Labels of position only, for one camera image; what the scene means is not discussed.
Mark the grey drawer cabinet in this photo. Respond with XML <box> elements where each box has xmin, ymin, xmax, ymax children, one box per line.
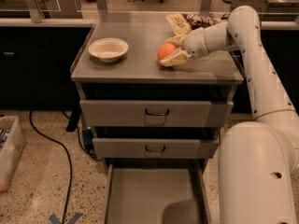
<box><xmin>71</xmin><ymin>12</ymin><xmax>243</xmax><ymax>166</ymax></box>

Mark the clear plastic storage bin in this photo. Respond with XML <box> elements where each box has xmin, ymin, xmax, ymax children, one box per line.
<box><xmin>0</xmin><ymin>116</ymin><xmax>25</xmax><ymax>191</ymax></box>

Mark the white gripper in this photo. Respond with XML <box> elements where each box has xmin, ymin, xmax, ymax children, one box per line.
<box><xmin>160</xmin><ymin>29</ymin><xmax>208</xmax><ymax>67</ymax></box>

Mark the white bowl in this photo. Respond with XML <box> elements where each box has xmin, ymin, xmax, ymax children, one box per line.
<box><xmin>88</xmin><ymin>38</ymin><xmax>129</xmax><ymax>63</ymax></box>

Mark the grey bottom drawer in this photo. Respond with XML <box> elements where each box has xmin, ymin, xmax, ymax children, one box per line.
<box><xmin>101</xmin><ymin>164</ymin><xmax>212</xmax><ymax>224</ymax></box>

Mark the blue power box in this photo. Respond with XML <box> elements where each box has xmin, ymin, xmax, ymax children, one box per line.
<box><xmin>82</xmin><ymin>129</ymin><xmax>93</xmax><ymax>151</ymax></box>

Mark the brown yellow chip bag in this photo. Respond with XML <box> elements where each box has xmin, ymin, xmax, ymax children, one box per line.
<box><xmin>165</xmin><ymin>13</ymin><xmax>221</xmax><ymax>35</ymax></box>

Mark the grey drawer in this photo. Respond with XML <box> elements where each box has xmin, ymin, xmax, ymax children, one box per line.
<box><xmin>101</xmin><ymin>164</ymin><xmax>212</xmax><ymax>224</ymax></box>
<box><xmin>80</xmin><ymin>100</ymin><xmax>234</xmax><ymax>128</ymax></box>
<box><xmin>93</xmin><ymin>138</ymin><xmax>218</xmax><ymax>159</ymax></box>

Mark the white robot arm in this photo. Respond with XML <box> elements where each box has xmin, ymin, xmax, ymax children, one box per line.
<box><xmin>158</xmin><ymin>6</ymin><xmax>299</xmax><ymax>224</ymax></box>

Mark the orange fruit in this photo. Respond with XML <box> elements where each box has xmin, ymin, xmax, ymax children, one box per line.
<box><xmin>157</xmin><ymin>43</ymin><xmax>178</xmax><ymax>61</ymax></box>

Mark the black floor cable left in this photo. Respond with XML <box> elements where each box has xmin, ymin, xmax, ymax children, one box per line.
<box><xmin>28</xmin><ymin>109</ymin><xmax>74</xmax><ymax>224</ymax></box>

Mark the grey middle drawer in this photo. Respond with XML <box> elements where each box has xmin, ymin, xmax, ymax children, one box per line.
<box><xmin>93</xmin><ymin>138</ymin><xmax>218</xmax><ymax>159</ymax></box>

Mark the blue tape floor mark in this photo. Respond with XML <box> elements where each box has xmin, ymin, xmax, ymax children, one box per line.
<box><xmin>48</xmin><ymin>212</ymin><xmax>84</xmax><ymax>224</ymax></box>

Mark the grey top drawer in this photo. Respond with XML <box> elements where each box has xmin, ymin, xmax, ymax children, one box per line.
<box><xmin>80</xmin><ymin>100</ymin><xmax>234</xmax><ymax>128</ymax></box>

